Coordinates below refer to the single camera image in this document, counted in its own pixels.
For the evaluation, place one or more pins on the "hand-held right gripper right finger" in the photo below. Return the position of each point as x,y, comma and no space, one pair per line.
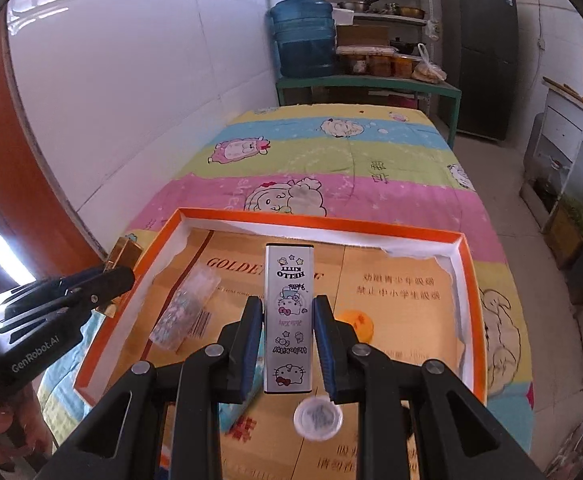
324,350

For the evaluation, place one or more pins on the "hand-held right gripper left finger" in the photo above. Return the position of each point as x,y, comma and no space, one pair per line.
251,350

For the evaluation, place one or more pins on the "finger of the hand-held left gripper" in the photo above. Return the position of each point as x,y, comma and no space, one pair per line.
119,280
81,281

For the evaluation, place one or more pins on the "gold bar-shaped box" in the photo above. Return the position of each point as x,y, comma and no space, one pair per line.
124,257

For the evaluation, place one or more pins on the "orange ball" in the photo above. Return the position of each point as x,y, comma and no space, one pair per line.
356,321

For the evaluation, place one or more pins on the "white cartoon tin box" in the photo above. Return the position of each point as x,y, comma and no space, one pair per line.
289,320

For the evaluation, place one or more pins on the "clear glitter bottle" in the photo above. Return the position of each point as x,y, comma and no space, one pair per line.
184,310

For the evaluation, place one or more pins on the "orange-rimmed cardboard box tray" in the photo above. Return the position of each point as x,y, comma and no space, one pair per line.
396,300

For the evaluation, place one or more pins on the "person's left hand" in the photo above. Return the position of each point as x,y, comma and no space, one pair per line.
38,425

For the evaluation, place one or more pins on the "white bottle cap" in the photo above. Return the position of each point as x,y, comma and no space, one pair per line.
318,420

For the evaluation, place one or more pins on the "red-brown wooden door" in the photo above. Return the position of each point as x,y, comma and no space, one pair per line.
21,160

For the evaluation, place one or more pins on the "printed cartoon blanket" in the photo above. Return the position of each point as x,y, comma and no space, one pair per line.
321,160

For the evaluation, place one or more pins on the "colourful plastic bag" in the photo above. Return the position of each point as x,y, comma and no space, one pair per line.
579,442

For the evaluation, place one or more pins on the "green metal shelf rack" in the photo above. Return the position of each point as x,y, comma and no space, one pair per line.
371,82

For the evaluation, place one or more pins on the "wooden planter with plant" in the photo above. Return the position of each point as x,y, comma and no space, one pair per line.
571,232

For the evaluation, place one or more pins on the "row of brown jars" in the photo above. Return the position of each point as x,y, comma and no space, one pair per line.
376,62

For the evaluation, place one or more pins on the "white plastic bag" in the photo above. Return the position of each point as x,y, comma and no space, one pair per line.
429,72

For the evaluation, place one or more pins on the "blue water jug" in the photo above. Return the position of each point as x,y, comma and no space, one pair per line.
304,35

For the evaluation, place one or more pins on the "black cooking pot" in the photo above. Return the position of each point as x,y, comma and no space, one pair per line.
404,46

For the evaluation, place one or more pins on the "brown cardboard box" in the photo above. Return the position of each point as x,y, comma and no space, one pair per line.
362,35

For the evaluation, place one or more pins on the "white kitchen counter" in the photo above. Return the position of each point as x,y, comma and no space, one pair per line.
571,150

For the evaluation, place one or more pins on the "dark grey refrigerator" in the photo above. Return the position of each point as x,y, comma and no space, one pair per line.
479,60

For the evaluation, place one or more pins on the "row of metal pots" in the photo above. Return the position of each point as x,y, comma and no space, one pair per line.
381,7

